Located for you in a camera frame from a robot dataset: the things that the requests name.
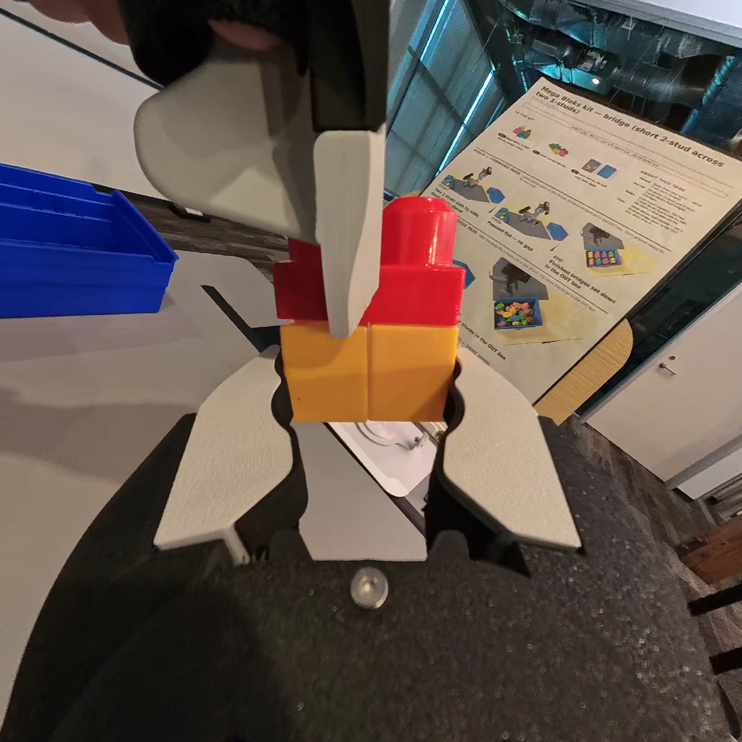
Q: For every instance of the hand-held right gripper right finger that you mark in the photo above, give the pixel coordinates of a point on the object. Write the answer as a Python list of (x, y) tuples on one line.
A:
[(504, 469)]

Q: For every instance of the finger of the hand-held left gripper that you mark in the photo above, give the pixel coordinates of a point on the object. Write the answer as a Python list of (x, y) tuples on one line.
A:
[(351, 232)]

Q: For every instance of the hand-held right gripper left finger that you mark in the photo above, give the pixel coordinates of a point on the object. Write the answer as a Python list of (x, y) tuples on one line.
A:
[(232, 458)]

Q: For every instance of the red two-stud toy block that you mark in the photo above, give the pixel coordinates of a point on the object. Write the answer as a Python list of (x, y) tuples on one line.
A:
[(417, 278)]

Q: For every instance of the yellow toy block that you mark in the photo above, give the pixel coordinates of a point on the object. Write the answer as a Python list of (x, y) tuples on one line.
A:
[(411, 371), (324, 371)]

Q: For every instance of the blue plastic bin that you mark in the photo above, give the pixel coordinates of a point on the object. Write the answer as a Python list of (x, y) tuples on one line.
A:
[(69, 272)]

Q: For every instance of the grey desk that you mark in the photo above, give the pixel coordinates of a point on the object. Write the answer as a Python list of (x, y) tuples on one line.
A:
[(87, 377)]

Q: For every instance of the white stand base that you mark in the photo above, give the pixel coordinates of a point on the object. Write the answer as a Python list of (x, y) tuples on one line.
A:
[(394, 469)]

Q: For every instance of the small black floor device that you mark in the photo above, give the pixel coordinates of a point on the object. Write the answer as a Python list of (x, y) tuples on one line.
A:
[(194, 213)]

